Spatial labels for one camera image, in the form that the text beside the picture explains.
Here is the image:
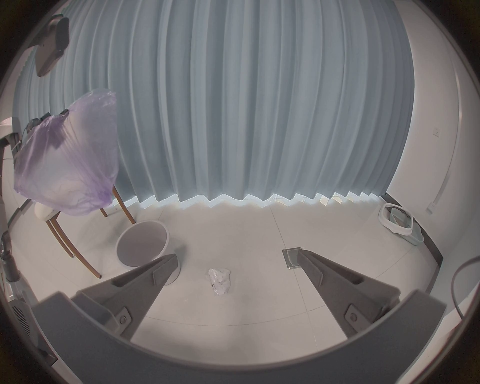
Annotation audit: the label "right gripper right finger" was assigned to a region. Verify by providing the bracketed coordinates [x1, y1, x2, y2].
[296, 249, 401, 339]

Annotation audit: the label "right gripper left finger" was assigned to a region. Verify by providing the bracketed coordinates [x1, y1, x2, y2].
[71, 253, 178, 342]

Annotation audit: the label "white plastic wrapper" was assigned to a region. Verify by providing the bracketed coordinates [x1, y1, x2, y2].
[208, 268, 232, 297]

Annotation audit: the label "purple plastic bag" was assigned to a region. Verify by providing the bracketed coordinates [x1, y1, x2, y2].
[14, 89, 120, 217]

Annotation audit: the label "white trash bin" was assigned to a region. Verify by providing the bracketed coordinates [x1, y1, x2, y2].
[115, 220, 182, 286]

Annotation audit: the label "wooden chair white cushions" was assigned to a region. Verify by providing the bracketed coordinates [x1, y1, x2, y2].
[7, 185, 136, 279]

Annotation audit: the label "pale blue curtain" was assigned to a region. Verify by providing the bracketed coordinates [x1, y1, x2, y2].
[11, 0, 417, 205]

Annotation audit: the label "black cable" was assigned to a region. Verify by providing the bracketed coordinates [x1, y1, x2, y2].
[451, 256, 480, 319]

